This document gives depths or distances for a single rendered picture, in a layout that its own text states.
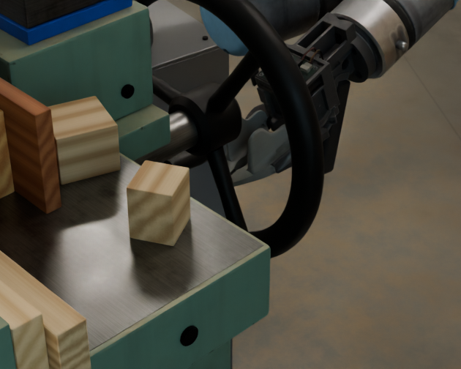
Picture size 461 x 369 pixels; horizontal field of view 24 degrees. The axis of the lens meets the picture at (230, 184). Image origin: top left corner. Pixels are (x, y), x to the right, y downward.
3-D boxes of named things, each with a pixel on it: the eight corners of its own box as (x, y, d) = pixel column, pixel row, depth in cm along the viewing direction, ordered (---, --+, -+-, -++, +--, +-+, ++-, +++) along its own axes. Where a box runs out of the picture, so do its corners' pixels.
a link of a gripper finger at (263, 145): (210, 155, 107) (271, 97, 110) (225, 192, 112) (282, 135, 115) (231, 168, 105) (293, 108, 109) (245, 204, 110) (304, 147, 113)
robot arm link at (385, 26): (352, 40, 124) (418, 69, 119) (325, 66, 123) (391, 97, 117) (339, -19, 118) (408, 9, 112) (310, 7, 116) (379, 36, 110)
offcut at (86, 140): (99, 139, 80) (95, 94, 78) (121, 170, 76) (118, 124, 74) (41, 153, 78) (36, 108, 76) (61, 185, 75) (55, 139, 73)
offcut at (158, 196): (173, 247, 69) (172, 195, 67) (129, 238, 70) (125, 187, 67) (191, 217, 72) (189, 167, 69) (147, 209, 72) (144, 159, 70)
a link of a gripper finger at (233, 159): (189, 143, 109) (249, 86, 112) (204, 179, 113) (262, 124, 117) (210, 155, 107) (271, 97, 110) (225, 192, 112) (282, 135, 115)
